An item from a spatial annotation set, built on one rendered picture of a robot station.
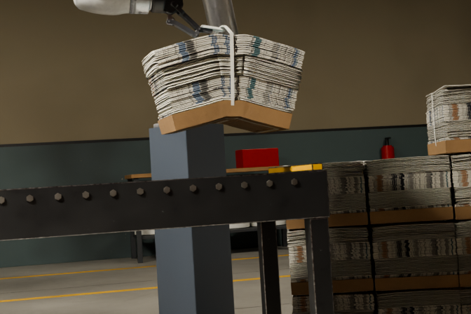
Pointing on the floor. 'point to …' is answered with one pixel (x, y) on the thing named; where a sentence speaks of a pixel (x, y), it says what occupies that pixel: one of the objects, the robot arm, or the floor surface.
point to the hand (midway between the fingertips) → (221, 3)
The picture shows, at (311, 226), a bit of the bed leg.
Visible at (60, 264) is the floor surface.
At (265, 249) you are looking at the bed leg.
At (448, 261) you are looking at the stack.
